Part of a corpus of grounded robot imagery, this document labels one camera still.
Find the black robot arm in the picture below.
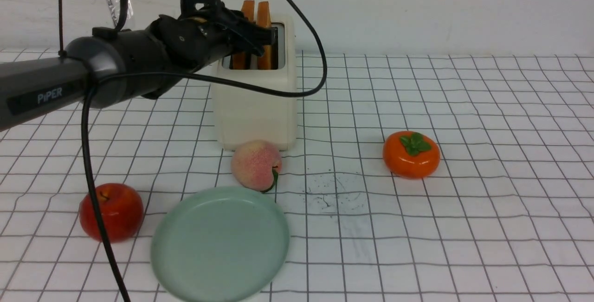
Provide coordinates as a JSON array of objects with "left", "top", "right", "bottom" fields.
[{"left": 0, "top": 8, "right": 278, "bottom": 131}]

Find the cream white toaster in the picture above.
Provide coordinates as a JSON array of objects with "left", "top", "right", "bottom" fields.
[{"left": 211, "top": 13, "right": 297, "bottom": 151}]

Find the white grid tablecloth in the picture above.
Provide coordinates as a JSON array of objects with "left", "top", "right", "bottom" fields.
[{"left": 0, "top": 54, "right": 594, "bottom": 302}]

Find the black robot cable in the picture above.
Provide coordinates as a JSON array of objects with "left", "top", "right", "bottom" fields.
[{"left": 81, "top": 0, "right": 328, "bottom": 302}]

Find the toast slice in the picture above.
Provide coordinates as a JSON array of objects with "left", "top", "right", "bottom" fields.
[
  {"left": 232, "top": 0, "right": 255, "bottom": 70},
  {"left": 256, "top": 0, "right": 273, "bottom": 70}
]

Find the orange persimmon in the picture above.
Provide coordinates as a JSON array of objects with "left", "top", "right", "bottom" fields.
[{"left": 382, "top": 131, "right": 442, "bottom": 179}]

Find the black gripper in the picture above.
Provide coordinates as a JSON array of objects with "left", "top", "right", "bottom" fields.
[{"left": 150, "top": 8, "right": 278, "bottom": 72}]

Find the light green plate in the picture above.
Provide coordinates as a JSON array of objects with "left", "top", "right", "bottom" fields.
[{"left": 150, "top": 186, "right": 291, "bottom": 302}]

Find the pink peach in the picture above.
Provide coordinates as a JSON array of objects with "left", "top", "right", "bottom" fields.
[{"left": 231, "top": 141, "right": 282, "bottom": 193}]

